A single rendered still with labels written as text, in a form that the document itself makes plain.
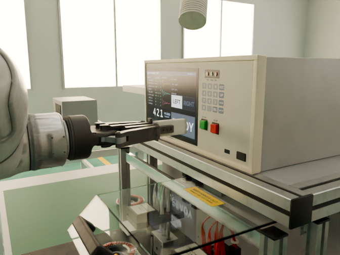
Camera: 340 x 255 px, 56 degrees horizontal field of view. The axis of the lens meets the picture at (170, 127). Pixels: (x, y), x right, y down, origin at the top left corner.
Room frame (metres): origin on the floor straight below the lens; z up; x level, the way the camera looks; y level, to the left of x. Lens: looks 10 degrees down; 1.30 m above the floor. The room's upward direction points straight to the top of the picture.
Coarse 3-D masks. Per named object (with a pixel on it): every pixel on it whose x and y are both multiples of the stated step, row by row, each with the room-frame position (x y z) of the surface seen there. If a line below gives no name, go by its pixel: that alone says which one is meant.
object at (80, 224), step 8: (80, 216) 0.48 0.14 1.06; (72, 224) 0.47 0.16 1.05; (80, 224) 0.46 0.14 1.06; (88, 224) 0.48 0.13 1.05; (80, 232) 0.44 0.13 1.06; (88, 232) 0.43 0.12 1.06; (88, 240) 0.41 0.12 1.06; (96, 240) 0.41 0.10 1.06; (88, 248) 0.40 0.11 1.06; (96, 248) 0.39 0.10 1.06; (104, 248) 0.40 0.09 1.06
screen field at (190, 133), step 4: (172, 112) 0.78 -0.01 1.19; (172, 116) 0.78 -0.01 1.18; (176, 116) 0.76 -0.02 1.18; (180, 116) 0.74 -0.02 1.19; (184, 116) 0.73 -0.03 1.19; (188, 116) 0.71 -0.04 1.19; (188, 120) 0.71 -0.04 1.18; (192, 120) 0.70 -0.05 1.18; (188, 124) 0.71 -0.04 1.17; (192, 124) 0.70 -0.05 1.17; (188, 128) 0.71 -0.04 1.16; (192, 128) 0.70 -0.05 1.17; (188, 132) 0.71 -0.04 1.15; (192, 132) 0.70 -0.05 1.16; (188, 136) 0.71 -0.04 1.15; (192, 136) 0.70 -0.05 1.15
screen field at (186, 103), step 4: (172, 96) 0.78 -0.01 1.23; (176, 96) 0.76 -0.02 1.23; (180, 96) 0.74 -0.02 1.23; (172, 100) 0.78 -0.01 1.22; (176, 100) 0.76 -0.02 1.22; (180, 100) 0.74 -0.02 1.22; (184, 100) 0.73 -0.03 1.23; (188, 100) 0.71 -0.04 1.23; (192, 100) 0.70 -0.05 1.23; (172, 104) 0.78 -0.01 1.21; (176, 104) 0.76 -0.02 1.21; (180, 104) 0.74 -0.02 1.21; (184, 104) 0.73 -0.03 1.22; (188, 104) 0.71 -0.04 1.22; (192, 104) 0.70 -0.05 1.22; (180, 108) 0.74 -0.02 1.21; (184, 108) 0.73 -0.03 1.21; (188, 108) 0.71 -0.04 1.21; (192, 108) 0.70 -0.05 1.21
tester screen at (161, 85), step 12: (156, 72) 0.85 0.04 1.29; (168, 72) 0.79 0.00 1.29; (180, 72) 0.74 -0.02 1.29; (192, 72) 0.70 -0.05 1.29; (156, 84) 0.85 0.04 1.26; (168, 84) 0.79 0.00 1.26; (180, 84) 0.74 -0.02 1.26; (192, 84) 0.70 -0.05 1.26; (156, 96) 0.85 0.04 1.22; (168, 96) 0.79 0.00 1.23; (192, 96) 0.70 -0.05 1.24; (168, 108) 0.79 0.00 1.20
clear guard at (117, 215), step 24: (120, 192) 0.58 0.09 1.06; (144, 192) 0.58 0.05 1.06; (168, 192) 0.58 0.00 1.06; (216, 192) 0.58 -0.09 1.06; (96, 216) 0.51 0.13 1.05; (120, 216) 0.48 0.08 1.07; (144, 216) 0.48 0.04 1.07; (168, 216) 0.48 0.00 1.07; (192, 216) 0.48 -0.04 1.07; (216, 216) 0.48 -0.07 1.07; (240, 216) 0.48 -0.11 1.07; (264, 216) 0.48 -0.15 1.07; (120, 240) 0.42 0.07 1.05; (144, 240) 0.40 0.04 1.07; (168, 240) 0.40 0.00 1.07; (192, 240) 0.40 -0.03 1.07; (216, 240) 0.41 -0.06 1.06
